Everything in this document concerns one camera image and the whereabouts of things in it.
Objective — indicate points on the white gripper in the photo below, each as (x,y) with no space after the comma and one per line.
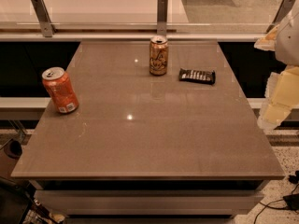
(288,42)

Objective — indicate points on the black rxbar chocolate bar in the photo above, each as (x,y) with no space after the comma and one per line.
(197,76)

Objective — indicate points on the gold patterned soda can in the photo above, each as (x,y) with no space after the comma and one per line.
(158,55)

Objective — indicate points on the red coke can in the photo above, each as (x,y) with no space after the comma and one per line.
(58,85)

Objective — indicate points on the black power adapter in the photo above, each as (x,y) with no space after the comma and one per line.
(292,201)

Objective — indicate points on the dark round stool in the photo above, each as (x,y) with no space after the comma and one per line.
(13,149)

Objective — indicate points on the right metal railing bracket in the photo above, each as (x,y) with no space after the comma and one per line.
(284,8)

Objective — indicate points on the metal railing bracket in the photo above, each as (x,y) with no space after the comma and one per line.
(46,26)
(284,8)
(162,12)

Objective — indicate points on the middle metal railing bracket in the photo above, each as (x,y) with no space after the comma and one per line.
(162,12)

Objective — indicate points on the left metal railing bracket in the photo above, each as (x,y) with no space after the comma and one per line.
(46,26)

